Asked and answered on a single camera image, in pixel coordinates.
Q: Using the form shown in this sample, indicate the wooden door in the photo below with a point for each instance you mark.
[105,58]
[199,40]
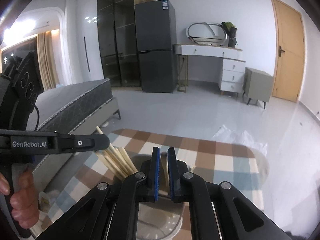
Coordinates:
[287,55]

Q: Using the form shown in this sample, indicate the grey nightstand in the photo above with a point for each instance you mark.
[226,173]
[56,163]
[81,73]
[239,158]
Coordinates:
[257,85]

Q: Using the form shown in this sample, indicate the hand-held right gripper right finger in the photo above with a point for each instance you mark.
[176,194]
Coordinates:
[170,175]

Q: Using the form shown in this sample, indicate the white grey utensil holder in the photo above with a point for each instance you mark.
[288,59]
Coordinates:
[162,220]

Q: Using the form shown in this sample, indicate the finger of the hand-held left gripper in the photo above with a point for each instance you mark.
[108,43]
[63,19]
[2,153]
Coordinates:
[85,143]

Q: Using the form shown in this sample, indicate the checkered tablecloth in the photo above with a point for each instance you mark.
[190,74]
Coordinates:
[212,167]

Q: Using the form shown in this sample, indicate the clear plastic bag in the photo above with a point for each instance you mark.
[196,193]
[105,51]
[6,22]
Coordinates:
[48,202]

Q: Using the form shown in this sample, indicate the gold metal stool frame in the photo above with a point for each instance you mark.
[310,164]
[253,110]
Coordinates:
[186,72]

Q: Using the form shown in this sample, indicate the clear plastic sheet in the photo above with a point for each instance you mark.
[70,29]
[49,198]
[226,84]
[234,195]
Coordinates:
[240,137]

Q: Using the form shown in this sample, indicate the white round floor object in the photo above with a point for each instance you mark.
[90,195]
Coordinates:
[105,124]

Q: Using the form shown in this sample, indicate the dark glass cabinet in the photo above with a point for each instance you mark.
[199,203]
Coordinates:
[117,42]

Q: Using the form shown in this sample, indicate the oval vanity mirror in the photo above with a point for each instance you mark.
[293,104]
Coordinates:
[207,31]

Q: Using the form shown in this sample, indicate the white wardrobe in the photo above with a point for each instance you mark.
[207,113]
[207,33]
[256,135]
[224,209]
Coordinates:
[92,55]

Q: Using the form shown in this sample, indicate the person's left hand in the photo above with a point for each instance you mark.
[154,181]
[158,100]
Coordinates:
[25,200]

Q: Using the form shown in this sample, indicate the bunch of wooden chopsticks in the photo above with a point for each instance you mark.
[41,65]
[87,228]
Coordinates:
[117,162]

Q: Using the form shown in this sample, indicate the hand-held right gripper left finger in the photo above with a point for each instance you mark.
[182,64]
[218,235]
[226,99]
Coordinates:
[156,175]

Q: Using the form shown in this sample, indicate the white vanity desk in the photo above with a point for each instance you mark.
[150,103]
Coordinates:
[200,50]

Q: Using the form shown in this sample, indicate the dark grey fridge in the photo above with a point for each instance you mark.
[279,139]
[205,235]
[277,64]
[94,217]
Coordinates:
[155,55]

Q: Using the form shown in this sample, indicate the beige curtain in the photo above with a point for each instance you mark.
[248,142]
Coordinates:
[48,62]

